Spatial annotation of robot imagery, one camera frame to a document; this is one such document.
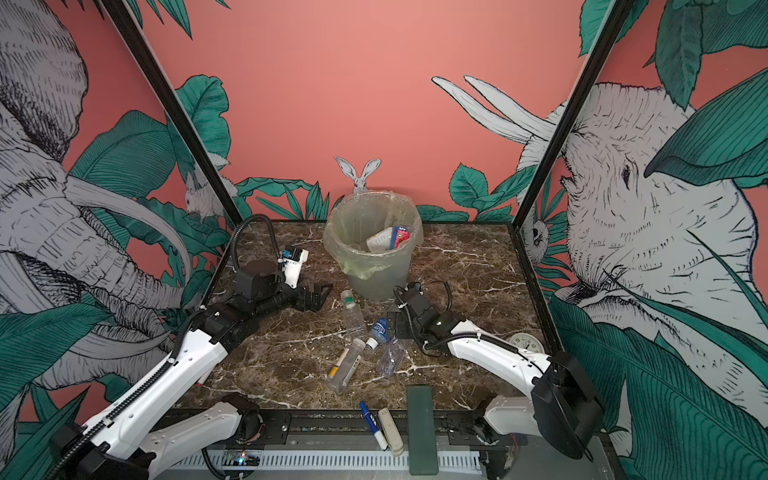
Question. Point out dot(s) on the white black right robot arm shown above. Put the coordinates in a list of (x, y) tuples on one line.
[(559, 402)]

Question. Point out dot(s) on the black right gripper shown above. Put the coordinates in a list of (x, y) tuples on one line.
[(400, 325)]

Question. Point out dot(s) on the white eraser bar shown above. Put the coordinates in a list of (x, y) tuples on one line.
[(391, 432)]

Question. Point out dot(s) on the clear bottle yellow inside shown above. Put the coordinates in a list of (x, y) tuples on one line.
[(345, 366)]

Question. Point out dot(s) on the dark green flat block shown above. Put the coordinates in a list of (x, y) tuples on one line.
[(421, 433)]

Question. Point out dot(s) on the white bottle yellow logo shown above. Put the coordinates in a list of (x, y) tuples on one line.
[(379, 242)]

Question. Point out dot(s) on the blue white marker pen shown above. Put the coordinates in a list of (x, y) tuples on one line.
[(373, 426)]

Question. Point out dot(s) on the black right frame post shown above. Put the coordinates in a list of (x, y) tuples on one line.
[(616, 17)]

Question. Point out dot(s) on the Fiji bottle red blue label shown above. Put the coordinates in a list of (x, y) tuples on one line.
[(399, 234)]

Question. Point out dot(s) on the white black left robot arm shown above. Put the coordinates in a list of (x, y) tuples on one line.
[(114, 443)]

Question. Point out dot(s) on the black frame post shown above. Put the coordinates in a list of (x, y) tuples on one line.
[(616, 17), (127, 26)]

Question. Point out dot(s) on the black left frame post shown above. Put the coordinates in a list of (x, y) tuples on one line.
[(127, 26)]

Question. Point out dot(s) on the grey bin with green liner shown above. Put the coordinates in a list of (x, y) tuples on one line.
[(356, 218)]

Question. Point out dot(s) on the white slotted cable duct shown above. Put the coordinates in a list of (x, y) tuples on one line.
[(463, 462)]

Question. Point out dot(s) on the clear bottle pink blue label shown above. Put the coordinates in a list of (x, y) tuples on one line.
[(391, 357)]

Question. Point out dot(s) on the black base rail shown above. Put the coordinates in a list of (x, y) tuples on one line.
[(455, 426)]

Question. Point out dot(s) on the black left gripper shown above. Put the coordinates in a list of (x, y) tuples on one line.
[(317, 301)]

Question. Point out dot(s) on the clear bottle green cap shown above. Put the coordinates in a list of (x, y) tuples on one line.
[(352, 316)]

